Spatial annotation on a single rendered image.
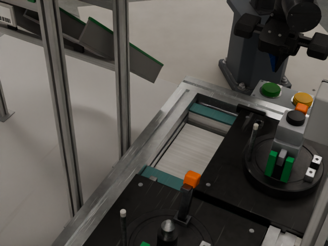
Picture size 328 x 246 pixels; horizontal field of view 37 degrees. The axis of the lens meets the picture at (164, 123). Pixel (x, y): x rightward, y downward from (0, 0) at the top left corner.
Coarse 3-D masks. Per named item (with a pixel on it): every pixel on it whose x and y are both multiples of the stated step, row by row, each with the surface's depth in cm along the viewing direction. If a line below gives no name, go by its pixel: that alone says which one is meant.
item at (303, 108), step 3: (297, 105) 84; (300, 105) 84; (303, 105) 84; (306, 105) 84; (297, 108) 83; (300, 108) 83; (303, 108) 83; (306, 108) 83; (303, 111) 83; (306, 111) 83
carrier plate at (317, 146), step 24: (240, 120) 96; (264, 120) 97; (240, 144) 91; (312, 144) 92; (216, 168) 86; (240, 168) 87; (216, 192) 82; (240, 192) 83; (264, 192) 83; (312, 192) 83; (264, 216) 79; (288, 216) 79
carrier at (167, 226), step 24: (144, 192) 82; (168, 192) 82; (120, 216) 78; (144, 216) 76; (168, 216) 76; (192, 216) 76; (216, 216) 79; (240, 216) 79; (96, 240) 75; (120, 240) 75; (144, 240) 73; (168, 240) 69; (192, 240) 73; (216, 240) 75; (240, 240) 75
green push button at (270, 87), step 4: (264, 84) 105; (268, 84) 105; (272, 84) 105; (276, 84) 105; (264, 88) 104; (268, 88) 104; (272, 88) 104; (276, 88) 104; (280, 88) 104; (264, 92) 104; (268, 92) 103; (272, 92) 103; (276, 92) 103; (268, 96) 103; (272, 96) 103; (276, 96) 104
